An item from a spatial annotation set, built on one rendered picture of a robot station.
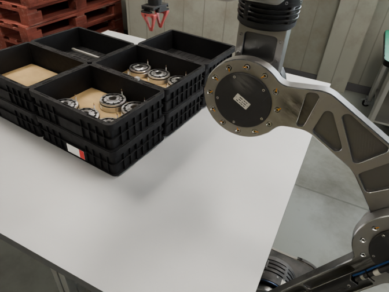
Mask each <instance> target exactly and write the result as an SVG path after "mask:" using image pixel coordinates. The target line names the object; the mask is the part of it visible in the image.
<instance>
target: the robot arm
mask: <svg viewBox="0 0 389 292"><path fill-rule="evenodd" d="M167 7H168V3H165V2H162V0H148V3H146V4H144V5H141V9H143V10H141V15H142V17H143V18H144V20H145V22H146V23H147V26H148V28H149V30H150V31H153V29H154V26H155V21H156V19H157V23H158V26H159V27H160V28H162V26H163V24H164V21H165V19H166V17H167V15H168V13H169V8H167ZM151 11H155V14H154V13H152V12H151ZM159 13H163V14H164V15H163V18H162V22H161V23H160V18H159ZM147 16H148V17H150V18H151V19H152V25H151V26H150V24H149V21H148V18H147Z"/></svg>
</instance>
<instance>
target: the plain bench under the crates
mask: <svg viewBox="0 0 389 292"><path fill-rule="evenodd" d="M311 138H312V135H311V134H310V133H308V132H306V131H304V130H301V129H296V128H292V127H285V126H280V127H276V128H275V129H273V130H272V131H270V132H268V133H266V134H264V135H262V136H257V137H243V136H238V135H236V134H233V133H231V132H229V131H227V130H225V129H224V128H223V127H221V126H220V125H219V124H218V123H217V122H216V121H215V120H214V119H213V117H212V116H211V114H210V112H209V110H208V108H207V106H205V107H202V108H201V110H200V111H199V112H198V113H196V114H195V115H193V116H192V117H191V118H190V119H189V120H187V121H186V122H185V123H184V124H183V125H181V126H180V127H179V128H178V129H176V130H175V131H174V132H172V133H171V134H170V135H169V136H164V140H163V141H161V142H160V143H158V145H156V146H155V147H154V148H152V149H151V150H150V151H149V152H147V153H146V154H145V155H144V156H143V157H141V158H140V159H139V160H137V161H136V162H135V163H134V164H132V165H131V166H130V167H129V168H128V169H126V170H125V171H124V172H123V173H121V174H120V175H119V176H116V177H114V176H111V175H110V174H108V173H106V172H104V171H102V170H100V169H98V168H96V167H94V166H93V165H91V164H89V163H87V162H85V161H83V160H81V159H79V158H77V157H75V156H74V155H72V154H70V153H68V152H66V151H64V150H63V149H61V148H59V147H57V146H55V145H53V144H51V143H49V142H47V141H46V140H44V139H43V137H38V136H36V135H34V134H32V133H30V132H28V131H27V130H25V129H23V128H21V127H19V126H17V125H15V124H14V123H12V122H9V121H8V120H6V119H4V118H2V117H0V239H1V240H3V241H4V242H6V243H8V244H10V245H12V246H13V247H15V248H17V249H19V250H20V251H22V252H23V253H26V254H27V255H29V256H30V257H32V258H34V259H36V260H38V261H39V262H41V263H43V264H45V265H46V266H48V267H49V268H51V270H52V273H53V276H54V279H55V281H56V284H57V287H58V289H59V292H86V291H85V288H86V289H88V290H90V291H91V292H256V291H257V288H258V285H259V282H260V279H261V277H262V274H263V271H264V268H265V266H266V263H267V260H268V257H269V254H270V252H271V248H272V247H273V243H274V240H275V238H276V235H277V232H278V229H279V227H280V224H281V221H282V218H283V216H284V213H285V210H286V208H287V204H288V202H289V199H290V197H291V193H292V190H293V188H294V185H295V183H296V179H297V177H298V174H299V171H300V168H301V166H302V163H303V160H304V157H305V154H306V152H307V149H308V146H309V144H310V140H311Z"/></svg>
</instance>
